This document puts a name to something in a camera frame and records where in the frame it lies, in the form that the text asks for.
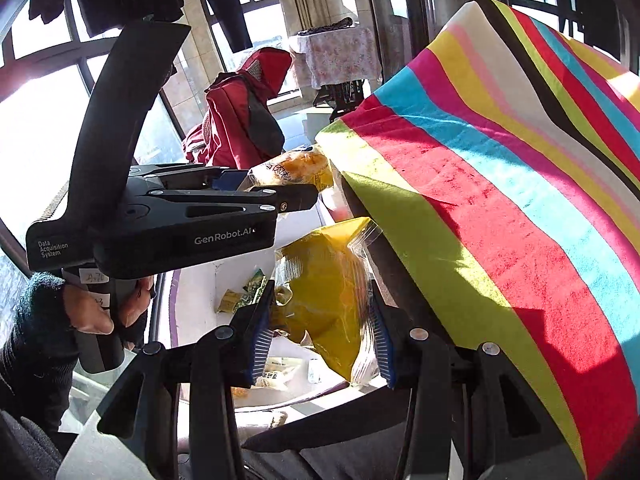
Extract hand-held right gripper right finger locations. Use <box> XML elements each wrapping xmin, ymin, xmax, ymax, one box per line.
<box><xmin>367</xmin><ymin>280</ymin><xmax>586</xmax><ymax>480</ymax></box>

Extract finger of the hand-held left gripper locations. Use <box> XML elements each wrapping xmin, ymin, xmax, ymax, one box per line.
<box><xmin>149</xmin><ymin>183</ymin><xmax>320</xmax><ymax>213</ymax></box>
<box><xmin>127</xmin><ymin>162</ymin><xmax>251</xmax><ymax>192</ymax></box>

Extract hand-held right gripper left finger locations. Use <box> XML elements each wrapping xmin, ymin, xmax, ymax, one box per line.
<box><xmin>97</xmin><ymin>280</ymin><xmax>276</xmax><ymax>480</ymax></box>

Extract orange bread packet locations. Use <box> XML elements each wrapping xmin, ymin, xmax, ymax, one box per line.
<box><xmin>247</xmin><ymin>149</ymin><xmax>335</xmax><ymax>193</ymax></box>

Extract yellow-green snack packet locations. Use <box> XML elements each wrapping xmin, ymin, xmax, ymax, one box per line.
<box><xmin>244</xmin><ymin>268</ymin><xmax>268</xmax><ymax>301</ymax></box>
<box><xmin>216</xmin><ymin>289</ymin><xmax>251</xmax><ymax>315</ymax></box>

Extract white box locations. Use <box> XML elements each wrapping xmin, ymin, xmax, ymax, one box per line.
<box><xmin>167</xmin><ymin>190</ymin><xmax>396</xmax><ymax>413</ymax></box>

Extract yellow snack packet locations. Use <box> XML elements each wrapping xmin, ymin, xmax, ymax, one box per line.
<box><xmin>272</xmin><ymin>216</ymin><xmax>383</xmax><ymax>386</ymax></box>

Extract person's left hand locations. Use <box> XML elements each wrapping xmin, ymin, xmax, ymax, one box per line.
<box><xmin>62</xmin><ymin>275</ymin><xmax>156</xmax><ymax>346</ymax></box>

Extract red jacket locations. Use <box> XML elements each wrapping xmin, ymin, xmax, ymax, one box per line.
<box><xmin>181</xmin><ymin>46</ymin><xmax>293</xmax><ymax>171</ymax></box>

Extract table with floral cloth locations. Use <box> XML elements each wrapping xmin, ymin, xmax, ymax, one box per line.
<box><xmin>289</xmin><ymin>25</ymin><xmax>383</xmax><ymax>92</ymax></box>

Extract dark cloth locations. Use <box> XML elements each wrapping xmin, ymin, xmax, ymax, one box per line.
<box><xmin>300</xmin><ymin>17</ymin><xmax>356</xmax><ymax>36</ymax></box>

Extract black metal table frame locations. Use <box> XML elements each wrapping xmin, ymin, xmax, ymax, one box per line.
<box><xmin>312</xmin><ymin>77</ymin><xmax>381</xmax><ymax>121</ymax></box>

